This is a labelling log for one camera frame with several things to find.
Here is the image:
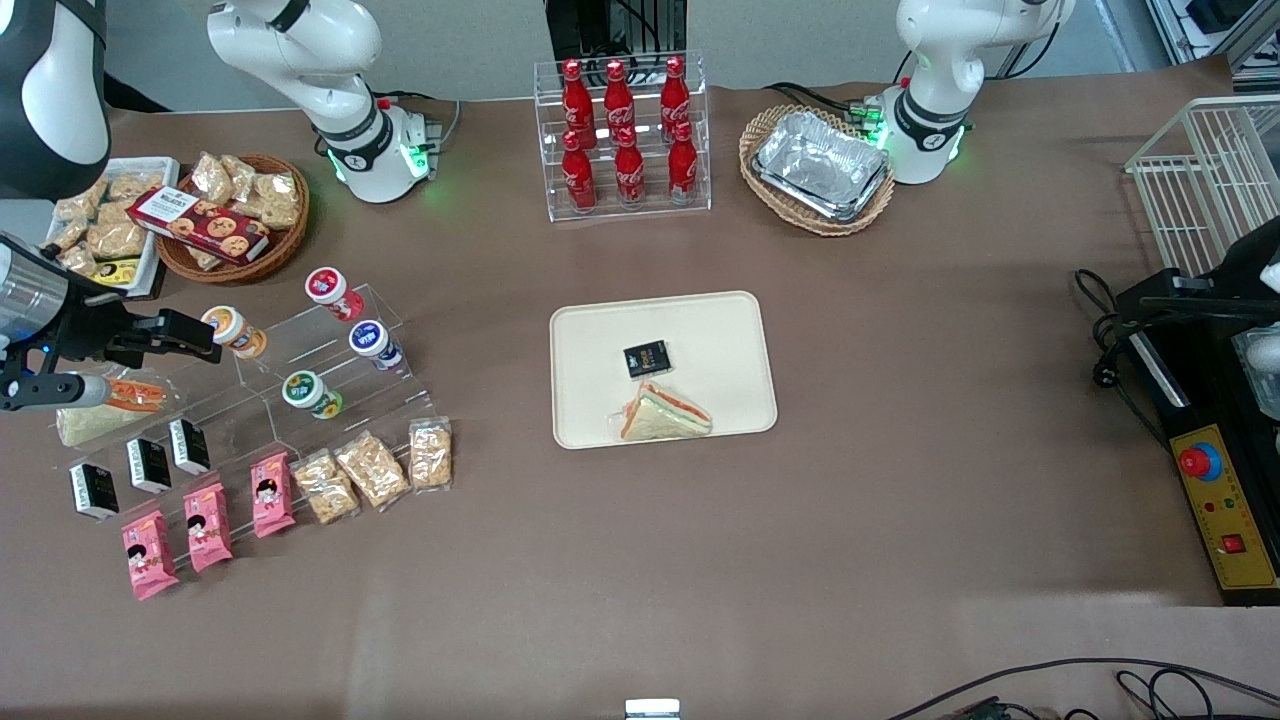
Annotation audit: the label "pink snack packet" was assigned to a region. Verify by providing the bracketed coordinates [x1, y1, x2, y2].
[250, 452, 297, 539]
[121, 511, 181, 601]
[183, 483, 234, 573]

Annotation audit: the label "aluminium frame structure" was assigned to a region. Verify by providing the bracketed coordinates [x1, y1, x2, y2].
[1145, 0, 1280, 71]

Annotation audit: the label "clear bag of crackers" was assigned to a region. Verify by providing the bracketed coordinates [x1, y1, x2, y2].
[334, 431, 411, 512]
[408, 417, 453, 492]
[291, 449, 361, 526]

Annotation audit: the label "black yellow control box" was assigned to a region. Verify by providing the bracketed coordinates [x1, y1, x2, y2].
[1115, 268, 1280, 606]

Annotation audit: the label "long black cable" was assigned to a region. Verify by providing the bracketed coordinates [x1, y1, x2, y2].
[885, 657, 1280, 720]

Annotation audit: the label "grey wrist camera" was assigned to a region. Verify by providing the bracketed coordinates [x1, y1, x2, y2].
[0, 370, 113, 413]
[1232, 330, 1280, 421]

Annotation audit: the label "white rectangular snack tray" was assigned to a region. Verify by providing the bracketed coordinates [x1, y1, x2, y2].
[45, 157, 181, 296]

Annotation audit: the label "black cable with plug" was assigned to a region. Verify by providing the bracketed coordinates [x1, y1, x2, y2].
[1073, 268, 1171, 446]

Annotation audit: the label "white wire basket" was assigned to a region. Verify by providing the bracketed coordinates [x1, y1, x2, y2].
[1125, 95, 1280, 279]

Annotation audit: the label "beige plastic tray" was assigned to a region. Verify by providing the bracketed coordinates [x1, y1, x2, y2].
[549, 290, 779, 451]

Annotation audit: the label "grey black base cable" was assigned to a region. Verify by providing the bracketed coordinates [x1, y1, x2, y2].
[375, 90, 463, 151]

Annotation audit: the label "orange lid yogurt cup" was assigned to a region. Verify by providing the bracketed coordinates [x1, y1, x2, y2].
[200, 305, 268, 359]

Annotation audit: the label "small black snack packet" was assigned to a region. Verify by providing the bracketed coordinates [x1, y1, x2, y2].
[622, 340, 673, 381]

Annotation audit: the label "small black white box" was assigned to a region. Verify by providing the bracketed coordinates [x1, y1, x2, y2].
[168, 418, 212, 476]
[68, 462, 120, 522]
[126, 437, 173, 495]

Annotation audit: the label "stacked aluminium foil trays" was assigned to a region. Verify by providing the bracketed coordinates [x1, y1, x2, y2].
[752, 110, 891, 223]

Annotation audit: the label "light tan wicker basket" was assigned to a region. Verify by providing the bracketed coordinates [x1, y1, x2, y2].
[738, 104, 897, 238]

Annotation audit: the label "green lid yogurt cup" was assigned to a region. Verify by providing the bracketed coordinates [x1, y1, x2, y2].
[281, 370, 343, 419]

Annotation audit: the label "red cookie box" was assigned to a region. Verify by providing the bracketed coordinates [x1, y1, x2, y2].
[127, 186, 271, 266]

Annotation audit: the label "dark brown wicker basket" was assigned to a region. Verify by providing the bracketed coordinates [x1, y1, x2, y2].
[155, 153, 311, 286]

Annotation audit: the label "red cola bottle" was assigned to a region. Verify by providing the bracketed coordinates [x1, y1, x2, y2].
[660, 55, 691, 136]
[668, 120, 700, 204]
[603, 60, 635, 141]
[561, 130, 598, 214]
[561, 58, 597, 151]
[613, 125, 647, 208]

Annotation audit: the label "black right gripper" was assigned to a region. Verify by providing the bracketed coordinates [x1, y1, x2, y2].
[40, 283, 224, 371]

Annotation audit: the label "wrapped triangle sandwich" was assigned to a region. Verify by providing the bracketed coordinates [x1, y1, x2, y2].
[606, 380, 714, 443]
[55, 375, 169, 448]

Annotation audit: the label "black cable bundle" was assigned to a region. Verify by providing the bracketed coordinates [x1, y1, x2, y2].
[765, 80, 881, 126]

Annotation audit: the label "clear acrylic tiered stand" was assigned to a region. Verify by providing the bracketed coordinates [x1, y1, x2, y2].
[45, 283, 438, 566]

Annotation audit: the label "blue gum jar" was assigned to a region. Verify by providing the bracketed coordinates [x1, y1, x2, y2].
[349, 320, 405, 372]

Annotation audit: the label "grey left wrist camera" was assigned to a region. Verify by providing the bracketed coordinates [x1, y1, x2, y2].
[1232, 330, 1280, 421]

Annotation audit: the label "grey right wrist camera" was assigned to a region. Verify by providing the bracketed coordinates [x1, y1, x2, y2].
[0, 370, 113, 413]

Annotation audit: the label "clear acrylic bottle rack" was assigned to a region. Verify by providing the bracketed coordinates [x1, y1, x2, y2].
[533, 52, 713, 223]

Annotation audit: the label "looped black cable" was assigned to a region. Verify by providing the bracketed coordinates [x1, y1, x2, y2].
[1115, 668, 1236, 720]

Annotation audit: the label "red lid yogurt cup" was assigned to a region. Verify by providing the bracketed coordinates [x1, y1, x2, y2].
[305, 266, 365, 322]

